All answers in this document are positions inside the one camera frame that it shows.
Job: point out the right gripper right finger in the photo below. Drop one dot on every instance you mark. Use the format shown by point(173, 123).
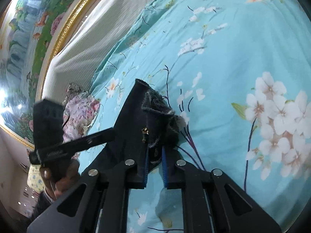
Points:
point(211, 200)

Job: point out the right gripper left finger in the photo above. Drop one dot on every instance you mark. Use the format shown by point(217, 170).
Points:
point(98, 202)

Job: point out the black pants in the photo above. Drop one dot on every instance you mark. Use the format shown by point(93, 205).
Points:
point(146, 131)

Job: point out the yellow cartoon print pillow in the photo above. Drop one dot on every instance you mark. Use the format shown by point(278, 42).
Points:
point(34, 179)

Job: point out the pink floral ruffled pillow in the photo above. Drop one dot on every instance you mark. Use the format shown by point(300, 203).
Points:
point(80, 109)

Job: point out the beige ribbed headboard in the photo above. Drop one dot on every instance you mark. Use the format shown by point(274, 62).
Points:
point(85, 34)

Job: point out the gold framed landscape painting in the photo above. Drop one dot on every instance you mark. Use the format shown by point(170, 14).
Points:
point(32, 33)

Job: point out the black camera box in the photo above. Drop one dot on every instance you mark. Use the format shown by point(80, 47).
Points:
point(47, 124)

